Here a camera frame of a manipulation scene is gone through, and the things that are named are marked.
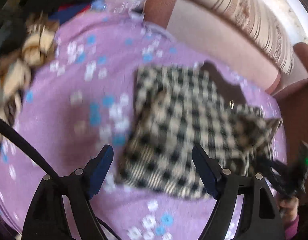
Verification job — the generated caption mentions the black cable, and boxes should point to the black cable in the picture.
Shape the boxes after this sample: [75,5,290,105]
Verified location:
[0,114,122,240]

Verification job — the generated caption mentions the brown wooden bed frame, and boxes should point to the brown wooden bed frame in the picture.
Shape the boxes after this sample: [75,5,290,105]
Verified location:
[274,42,308,163]

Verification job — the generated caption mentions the person's right hand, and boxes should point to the person's right hand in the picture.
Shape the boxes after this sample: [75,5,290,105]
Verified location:
[277,197,299,240]

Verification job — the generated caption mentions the black cream checked jacket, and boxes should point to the black cream checked jacket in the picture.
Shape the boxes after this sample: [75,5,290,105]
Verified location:
[117,66,283,200]

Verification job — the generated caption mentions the striped floral pillow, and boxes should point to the striped floral pillow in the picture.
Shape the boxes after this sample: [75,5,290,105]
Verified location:
[193,0,294,75]

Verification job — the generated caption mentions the beige brown crumpled clothes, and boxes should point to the beige brown crumpled clothes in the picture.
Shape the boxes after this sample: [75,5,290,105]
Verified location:
[0,11,61,143]

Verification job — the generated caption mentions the pink quilted headboard cushion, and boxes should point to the pink quilted headboard cushion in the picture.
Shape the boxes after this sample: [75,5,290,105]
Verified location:
[144,0,281,94]

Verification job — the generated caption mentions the blue red clothes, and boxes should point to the blue red clothes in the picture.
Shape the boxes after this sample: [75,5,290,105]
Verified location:
[48,0,106,25]

